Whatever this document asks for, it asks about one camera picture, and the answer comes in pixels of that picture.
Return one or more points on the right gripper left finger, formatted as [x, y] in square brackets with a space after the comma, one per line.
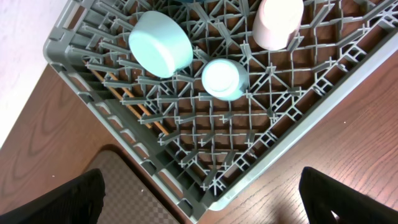
[77, 201]

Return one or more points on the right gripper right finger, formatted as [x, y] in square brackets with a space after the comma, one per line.
[328, 201]

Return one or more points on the light blue cup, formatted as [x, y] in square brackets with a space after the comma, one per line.
[225, 79]

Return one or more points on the light blue bowl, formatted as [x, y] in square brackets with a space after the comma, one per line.
[160, 45]

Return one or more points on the white pink cup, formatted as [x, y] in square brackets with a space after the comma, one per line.
[276, 22]

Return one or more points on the grey dishwasher rack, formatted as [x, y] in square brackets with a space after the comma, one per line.
[202, 151]

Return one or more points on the brown serving tray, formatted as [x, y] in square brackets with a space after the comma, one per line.
[127, 200]

